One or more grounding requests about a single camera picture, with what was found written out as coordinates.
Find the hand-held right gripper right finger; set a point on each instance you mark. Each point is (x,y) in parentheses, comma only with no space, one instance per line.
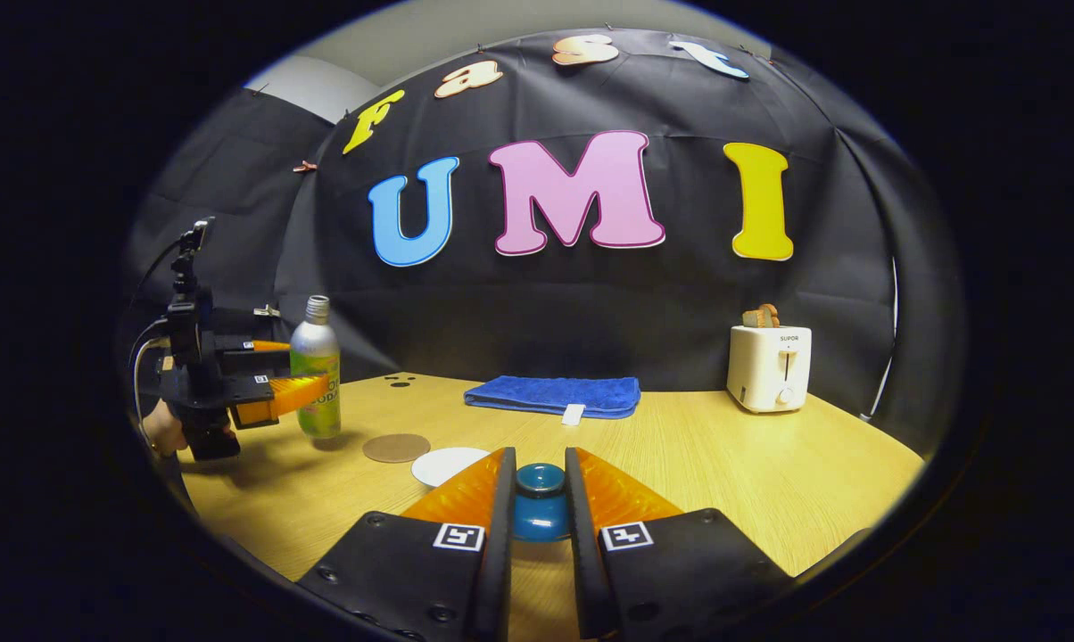
(582,553)

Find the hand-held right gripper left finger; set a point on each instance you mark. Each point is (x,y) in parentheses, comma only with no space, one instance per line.
(501,553)

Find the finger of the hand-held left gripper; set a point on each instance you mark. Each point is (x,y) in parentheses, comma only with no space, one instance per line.
(265,361)
(292,392)

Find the green label metal water bottle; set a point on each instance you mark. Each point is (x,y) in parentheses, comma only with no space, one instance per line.
(316,348)

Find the teal teacup lid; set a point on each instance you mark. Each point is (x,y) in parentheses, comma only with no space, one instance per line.
(541,508)

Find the round brown coaster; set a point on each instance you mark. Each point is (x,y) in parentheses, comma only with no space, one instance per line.
(396,448)

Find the metal clip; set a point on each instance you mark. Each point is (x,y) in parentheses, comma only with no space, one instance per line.
(267,310)

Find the folded blue towel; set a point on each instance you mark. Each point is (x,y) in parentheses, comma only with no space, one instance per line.
(550,394)

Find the black backdrop cloth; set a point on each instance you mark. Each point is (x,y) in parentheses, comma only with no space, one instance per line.
(590,303)

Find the white toaster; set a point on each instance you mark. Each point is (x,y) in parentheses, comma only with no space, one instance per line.
(767,370)

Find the toast slice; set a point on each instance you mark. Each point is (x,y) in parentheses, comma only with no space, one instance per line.
(760,316)

